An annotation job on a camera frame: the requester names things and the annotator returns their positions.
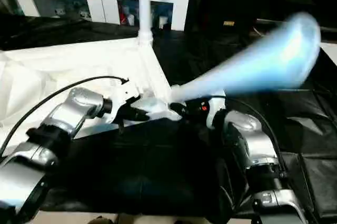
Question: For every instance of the white plastic table top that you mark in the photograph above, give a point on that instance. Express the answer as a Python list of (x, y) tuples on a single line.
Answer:
[(63, 71)]

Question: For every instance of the white plastic table leg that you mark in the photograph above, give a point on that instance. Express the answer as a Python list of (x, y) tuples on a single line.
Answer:
[(144, 8), (263, 61)]

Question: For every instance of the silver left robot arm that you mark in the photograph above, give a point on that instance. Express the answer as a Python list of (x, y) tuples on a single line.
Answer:
[(58, 124)]

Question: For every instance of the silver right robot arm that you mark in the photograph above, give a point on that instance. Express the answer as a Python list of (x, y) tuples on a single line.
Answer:
[(258, 150)]

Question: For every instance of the black work mat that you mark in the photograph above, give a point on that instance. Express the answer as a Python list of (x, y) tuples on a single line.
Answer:
[(147, 171)]

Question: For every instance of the small tan tag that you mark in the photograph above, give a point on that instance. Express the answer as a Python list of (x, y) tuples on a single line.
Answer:
[(228, 23)]

